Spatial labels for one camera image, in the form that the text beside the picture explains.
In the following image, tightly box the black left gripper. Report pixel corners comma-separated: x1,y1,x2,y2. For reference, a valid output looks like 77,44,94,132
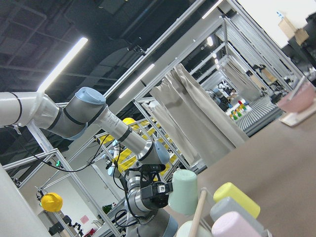
141,181,173,209

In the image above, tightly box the green plastic cup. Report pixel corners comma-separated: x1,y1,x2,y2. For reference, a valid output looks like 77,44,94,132
168,169,198,215

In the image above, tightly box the pink plastic cup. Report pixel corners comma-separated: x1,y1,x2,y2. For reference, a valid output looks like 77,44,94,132
211,211,264,237

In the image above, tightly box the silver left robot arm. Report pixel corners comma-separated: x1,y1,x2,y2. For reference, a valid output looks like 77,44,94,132
0,87,178,237

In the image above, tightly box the yellow plastic cup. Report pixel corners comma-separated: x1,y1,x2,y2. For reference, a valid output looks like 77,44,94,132
213,182,261,219

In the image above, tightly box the grey plastic cup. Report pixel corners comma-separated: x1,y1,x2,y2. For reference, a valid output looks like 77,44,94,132
210,197,264,234

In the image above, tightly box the beige curtain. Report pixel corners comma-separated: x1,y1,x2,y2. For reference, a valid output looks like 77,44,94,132
145,64,248,166

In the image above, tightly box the yellow hard hat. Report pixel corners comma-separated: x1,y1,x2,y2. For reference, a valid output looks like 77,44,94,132
41,193,63,212

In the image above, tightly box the beige plastic tray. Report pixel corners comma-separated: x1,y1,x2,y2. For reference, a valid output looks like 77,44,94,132
278,103,316,127

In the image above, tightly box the pink bowl of ice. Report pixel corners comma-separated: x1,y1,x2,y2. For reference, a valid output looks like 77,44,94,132
277,81,316,113

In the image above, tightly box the white wire cup rack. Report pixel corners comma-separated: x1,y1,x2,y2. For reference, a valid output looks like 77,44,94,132
189,188,272,237

